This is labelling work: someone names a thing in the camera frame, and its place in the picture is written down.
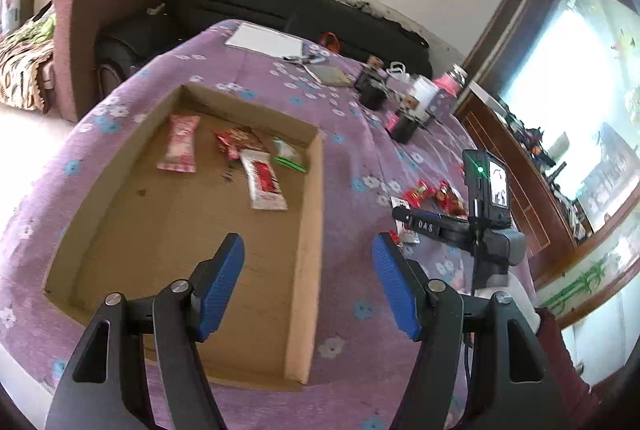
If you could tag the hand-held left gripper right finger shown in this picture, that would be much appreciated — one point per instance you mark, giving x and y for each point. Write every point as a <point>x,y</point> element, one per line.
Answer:
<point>395,290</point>

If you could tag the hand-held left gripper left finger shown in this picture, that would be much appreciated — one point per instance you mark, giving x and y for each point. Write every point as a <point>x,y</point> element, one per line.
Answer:
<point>222,290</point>

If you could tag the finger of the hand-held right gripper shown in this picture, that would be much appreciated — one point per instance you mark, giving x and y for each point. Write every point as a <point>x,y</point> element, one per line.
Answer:
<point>442,215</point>
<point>425,227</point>

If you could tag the red packet with gold coin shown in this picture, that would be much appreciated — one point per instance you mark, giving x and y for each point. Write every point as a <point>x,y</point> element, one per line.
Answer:
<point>450,201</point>

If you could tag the shallow cardboard box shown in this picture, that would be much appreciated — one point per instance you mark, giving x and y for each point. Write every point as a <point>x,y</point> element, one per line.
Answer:
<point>165,230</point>

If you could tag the person's right forearm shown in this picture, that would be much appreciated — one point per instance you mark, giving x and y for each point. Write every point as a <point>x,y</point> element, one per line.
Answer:
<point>565,370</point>

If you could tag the person's right hand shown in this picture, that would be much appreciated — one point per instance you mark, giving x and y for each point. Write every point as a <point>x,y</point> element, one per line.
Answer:
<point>517,292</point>

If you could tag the wooden cabinet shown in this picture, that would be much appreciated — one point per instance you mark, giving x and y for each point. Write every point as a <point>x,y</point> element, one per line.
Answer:
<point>505,170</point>

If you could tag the black orange toy figure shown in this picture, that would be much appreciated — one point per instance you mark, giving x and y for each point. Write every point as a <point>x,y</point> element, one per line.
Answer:
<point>532,142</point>

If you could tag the purple floral tablecloth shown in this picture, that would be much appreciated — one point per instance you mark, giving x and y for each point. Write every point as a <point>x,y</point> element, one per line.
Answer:
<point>350,170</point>

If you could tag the black cup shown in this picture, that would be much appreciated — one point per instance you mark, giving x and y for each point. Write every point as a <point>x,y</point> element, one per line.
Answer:
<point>402,126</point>
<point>372,92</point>

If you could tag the pink bottle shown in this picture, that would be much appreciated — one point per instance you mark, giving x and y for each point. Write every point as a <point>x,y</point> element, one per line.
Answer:
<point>452,80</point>

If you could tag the crinkled red snack packet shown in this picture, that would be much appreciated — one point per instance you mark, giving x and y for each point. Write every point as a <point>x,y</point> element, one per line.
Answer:
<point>239,141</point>

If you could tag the clear green snack packet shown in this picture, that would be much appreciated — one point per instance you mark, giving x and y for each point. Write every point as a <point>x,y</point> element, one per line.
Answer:
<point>289,155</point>

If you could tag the small pink snack packet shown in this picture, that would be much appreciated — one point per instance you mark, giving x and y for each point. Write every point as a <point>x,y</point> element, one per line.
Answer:
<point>176,144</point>

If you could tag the wooden framed window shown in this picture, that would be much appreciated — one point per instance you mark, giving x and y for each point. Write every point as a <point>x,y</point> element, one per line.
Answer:
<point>575,60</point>

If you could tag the red bag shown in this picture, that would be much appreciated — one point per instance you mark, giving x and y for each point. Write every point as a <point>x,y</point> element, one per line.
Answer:
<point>330,41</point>

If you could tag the bunch of keys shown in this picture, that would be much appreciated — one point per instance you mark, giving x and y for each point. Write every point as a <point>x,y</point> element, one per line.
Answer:
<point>302,58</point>

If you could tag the white paper sheet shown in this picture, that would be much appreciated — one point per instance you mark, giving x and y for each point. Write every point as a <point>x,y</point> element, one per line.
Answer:
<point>262,40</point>

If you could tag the small white object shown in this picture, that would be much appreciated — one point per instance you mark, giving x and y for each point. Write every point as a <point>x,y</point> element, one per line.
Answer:
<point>156,9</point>

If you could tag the maroon armchair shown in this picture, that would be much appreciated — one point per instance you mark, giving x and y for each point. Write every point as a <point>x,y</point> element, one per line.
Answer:
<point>80,35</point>

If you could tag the brown patterned blanket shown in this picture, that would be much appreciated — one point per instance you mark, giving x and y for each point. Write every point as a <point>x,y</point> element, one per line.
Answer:
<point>20,70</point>

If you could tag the green bamboo wall sticker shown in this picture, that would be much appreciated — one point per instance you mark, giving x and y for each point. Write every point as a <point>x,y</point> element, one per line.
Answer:
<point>585,282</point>

